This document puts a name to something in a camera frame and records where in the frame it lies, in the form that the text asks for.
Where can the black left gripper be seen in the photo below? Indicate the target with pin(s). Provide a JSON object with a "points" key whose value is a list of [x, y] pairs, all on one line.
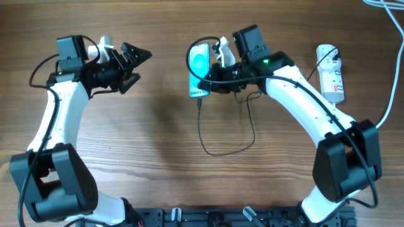
{"points": [[125, 71]]}

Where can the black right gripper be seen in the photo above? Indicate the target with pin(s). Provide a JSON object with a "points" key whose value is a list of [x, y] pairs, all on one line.
{"points": [[219, 87]]}

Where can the light blue Galaxy smartphone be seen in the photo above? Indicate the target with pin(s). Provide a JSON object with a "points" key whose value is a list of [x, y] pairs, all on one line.
{"points": [[199, 62]]}

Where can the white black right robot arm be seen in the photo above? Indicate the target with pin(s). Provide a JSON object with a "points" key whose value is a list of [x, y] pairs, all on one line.
{"points": [[348, 157]]}

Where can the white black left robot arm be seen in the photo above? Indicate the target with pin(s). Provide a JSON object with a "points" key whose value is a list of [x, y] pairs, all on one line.
{"points": [[54, 183]]}

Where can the white power strip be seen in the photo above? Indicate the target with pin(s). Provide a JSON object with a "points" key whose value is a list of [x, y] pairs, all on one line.
{"points": [[330, 75]]}

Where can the black mounting rail base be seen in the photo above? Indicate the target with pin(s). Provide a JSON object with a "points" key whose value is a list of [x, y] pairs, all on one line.
{"points": [[221, 217]]}

